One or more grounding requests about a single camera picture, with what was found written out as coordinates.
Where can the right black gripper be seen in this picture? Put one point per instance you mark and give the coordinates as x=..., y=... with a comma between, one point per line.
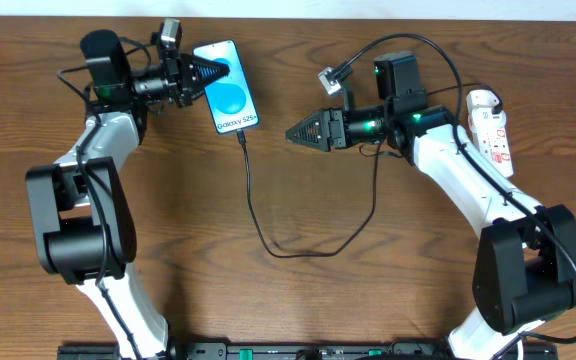
x=338, y=129

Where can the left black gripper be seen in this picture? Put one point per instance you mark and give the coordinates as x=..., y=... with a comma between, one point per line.
x=181, y=77

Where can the blue Galaxy smartphone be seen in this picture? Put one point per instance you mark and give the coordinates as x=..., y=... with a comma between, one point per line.
x=230, y=99

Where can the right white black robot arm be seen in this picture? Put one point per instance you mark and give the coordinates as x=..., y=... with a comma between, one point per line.
x=525, y=269

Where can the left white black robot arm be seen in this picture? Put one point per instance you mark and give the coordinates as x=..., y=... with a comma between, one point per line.
x=83, y=228

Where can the white USB charger plug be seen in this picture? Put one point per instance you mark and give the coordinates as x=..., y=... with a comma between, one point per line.
x=482, y=98

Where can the white power strip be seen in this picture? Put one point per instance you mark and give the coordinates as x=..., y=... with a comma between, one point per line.
x=489, y=133

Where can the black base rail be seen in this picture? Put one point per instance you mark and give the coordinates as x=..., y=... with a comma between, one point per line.
x=222, y=351

